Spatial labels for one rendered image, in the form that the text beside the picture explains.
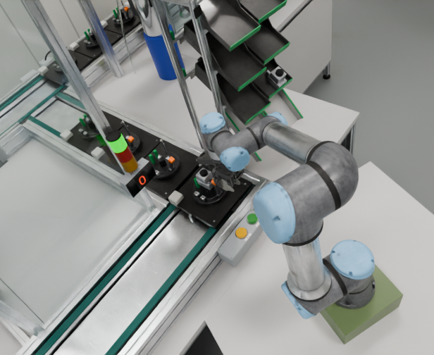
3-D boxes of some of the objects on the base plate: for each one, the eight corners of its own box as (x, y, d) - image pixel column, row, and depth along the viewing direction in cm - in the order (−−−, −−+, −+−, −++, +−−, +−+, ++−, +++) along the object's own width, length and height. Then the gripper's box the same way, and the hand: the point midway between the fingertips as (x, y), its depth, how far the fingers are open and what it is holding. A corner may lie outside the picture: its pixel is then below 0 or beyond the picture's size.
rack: (282, 121, 194) (263, -56, 133) (237, 175, 180) (192, 4, 119) (246, 108, 205) (213, -62, 144) (201, 157, 191) (142, -8, 129)
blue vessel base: (190, 67, 235) (177, 25, 215) (172, 84, 229) (158, 41, 208) (170, 60, 243) (156, 19, 222) (153, 76, 237) (137, 35, 216)
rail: (274, 195, 170) (272, 179, 161) (124, 389, 135) (110, 381, 126) (263, 190, 172) (260, 174, 164) (113, 378, 138) (99, 370, 129)
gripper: (224, 167, 129) (235, 206, 146) (241, 148, 133) (250, 187, 149) (203, 158, 134) (216, 196, 150) (220, 139, 137) (231, 178, 154)
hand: (227, 187), depth 150 cm, fingers closed
